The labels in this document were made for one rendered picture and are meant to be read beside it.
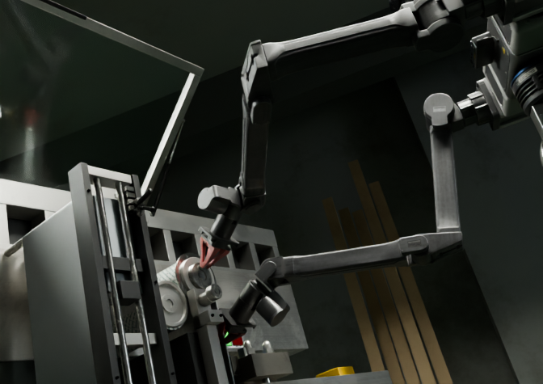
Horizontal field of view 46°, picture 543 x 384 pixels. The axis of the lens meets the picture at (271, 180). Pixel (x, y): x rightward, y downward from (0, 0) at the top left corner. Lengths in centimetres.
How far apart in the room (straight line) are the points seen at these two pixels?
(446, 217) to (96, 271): 83
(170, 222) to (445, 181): 103
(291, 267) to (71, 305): 54
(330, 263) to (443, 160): 39
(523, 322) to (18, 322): 277
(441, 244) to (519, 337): 225
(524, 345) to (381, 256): 227
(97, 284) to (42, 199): 68
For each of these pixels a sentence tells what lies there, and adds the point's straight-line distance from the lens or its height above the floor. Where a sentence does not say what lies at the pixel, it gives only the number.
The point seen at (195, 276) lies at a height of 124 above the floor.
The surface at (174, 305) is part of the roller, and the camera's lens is 163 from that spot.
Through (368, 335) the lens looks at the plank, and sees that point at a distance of 358.
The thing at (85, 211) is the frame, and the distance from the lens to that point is 140.
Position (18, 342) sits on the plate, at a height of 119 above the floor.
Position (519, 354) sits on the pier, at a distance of 378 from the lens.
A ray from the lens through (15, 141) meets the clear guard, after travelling 193.
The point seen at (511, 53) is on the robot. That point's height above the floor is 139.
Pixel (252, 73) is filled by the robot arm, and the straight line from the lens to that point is 127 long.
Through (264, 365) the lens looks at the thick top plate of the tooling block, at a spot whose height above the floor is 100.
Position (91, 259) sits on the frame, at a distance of 136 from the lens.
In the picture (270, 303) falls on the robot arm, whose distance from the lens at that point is 162.
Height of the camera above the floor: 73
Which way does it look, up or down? 24 degrees up
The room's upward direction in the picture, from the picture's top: 16 degrees counter-clockwise
